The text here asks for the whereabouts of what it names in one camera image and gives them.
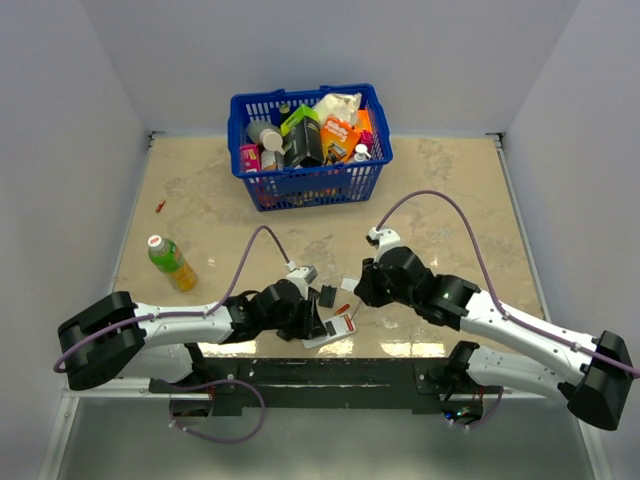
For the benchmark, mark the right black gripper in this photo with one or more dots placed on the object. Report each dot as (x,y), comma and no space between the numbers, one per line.
(366,290)

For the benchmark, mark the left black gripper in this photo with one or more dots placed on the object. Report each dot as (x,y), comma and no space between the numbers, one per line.
(310,323)

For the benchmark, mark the black battery cover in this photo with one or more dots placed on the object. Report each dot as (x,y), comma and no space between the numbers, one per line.
(327,296)

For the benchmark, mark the white battery cover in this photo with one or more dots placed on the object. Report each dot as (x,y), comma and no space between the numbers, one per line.
(349,284)

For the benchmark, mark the white red remote control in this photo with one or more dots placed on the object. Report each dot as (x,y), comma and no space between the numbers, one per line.
(337,328)

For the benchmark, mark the black remote control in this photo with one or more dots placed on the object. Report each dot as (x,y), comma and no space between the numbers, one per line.
(284,335)

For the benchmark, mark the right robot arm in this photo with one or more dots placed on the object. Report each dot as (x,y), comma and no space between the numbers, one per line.
(591,375)

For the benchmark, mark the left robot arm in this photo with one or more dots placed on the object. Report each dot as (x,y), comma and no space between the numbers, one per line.
(117,337)

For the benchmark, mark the blue plastic basket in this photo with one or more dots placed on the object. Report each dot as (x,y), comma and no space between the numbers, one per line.
(328,184)

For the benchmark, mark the white pump bottle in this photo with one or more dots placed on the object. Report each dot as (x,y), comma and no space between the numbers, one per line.
(361,153)

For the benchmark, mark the orange Gillette razor box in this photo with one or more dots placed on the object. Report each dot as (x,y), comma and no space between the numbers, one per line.
(339,140)

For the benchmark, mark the orange label bottle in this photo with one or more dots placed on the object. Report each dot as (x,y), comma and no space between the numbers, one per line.
(271,160)

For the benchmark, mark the green orange drink bottle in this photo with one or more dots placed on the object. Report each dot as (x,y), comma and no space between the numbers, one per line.
(166,256)

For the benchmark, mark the pink packet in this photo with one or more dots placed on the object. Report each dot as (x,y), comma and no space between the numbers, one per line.
(250,158)

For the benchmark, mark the black green carton box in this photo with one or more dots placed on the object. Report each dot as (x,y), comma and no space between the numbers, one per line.
(302,139)

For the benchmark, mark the grey white bottle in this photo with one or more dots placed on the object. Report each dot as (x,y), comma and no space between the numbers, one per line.
(267,135)

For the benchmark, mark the crumpled white paper bag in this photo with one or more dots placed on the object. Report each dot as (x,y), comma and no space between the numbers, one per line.
(343,107)

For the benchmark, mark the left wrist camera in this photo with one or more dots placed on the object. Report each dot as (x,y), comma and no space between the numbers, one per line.
(302,277)

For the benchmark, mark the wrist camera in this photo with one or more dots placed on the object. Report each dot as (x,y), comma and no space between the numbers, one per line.
(383,239)
(302,277)

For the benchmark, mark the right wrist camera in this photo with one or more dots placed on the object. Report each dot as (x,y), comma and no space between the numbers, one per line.
(383,239)

